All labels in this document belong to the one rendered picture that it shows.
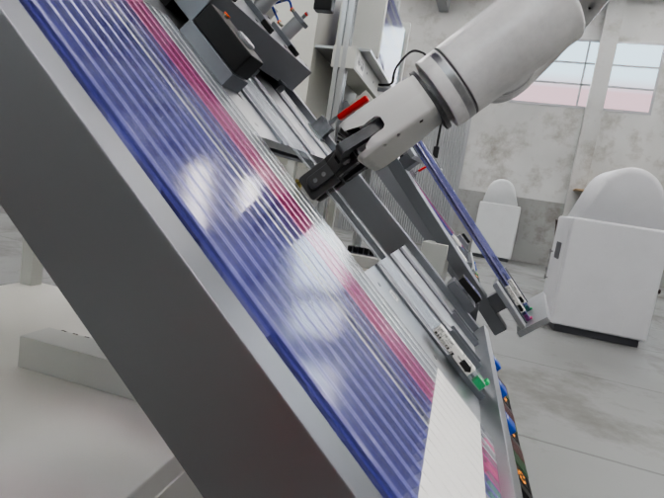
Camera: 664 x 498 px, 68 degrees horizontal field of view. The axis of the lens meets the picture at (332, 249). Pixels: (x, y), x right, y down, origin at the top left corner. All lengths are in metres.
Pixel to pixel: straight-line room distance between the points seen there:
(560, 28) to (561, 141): 10.54
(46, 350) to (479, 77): 0.64
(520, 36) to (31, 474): 0.63
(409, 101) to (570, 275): 4.14
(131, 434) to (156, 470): 0.08
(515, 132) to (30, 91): 10.90
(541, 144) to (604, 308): 6.73
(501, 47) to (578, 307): 4.20
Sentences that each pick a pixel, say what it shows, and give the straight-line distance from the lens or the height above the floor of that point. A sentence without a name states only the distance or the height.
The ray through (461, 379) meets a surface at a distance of 0.58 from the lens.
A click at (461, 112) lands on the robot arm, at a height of 1.03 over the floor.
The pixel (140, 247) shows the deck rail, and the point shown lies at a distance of 0.23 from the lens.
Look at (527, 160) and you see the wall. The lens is 11.01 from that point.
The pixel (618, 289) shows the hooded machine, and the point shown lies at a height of 0.46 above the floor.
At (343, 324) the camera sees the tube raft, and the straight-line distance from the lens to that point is 0.33.
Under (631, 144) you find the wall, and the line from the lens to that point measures 11.30.
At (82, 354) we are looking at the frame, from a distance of 0.74.
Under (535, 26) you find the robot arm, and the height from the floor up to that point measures 1.11.
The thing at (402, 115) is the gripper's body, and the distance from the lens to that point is 0.53.
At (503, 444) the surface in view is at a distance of 0.48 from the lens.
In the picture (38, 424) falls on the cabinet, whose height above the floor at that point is 0.62.
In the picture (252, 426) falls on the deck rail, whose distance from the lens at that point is 0.23.
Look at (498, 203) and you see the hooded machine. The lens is 10.14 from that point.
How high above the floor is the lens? 0.93
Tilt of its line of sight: 7 degrees down
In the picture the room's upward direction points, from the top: 9 degrees clockwise
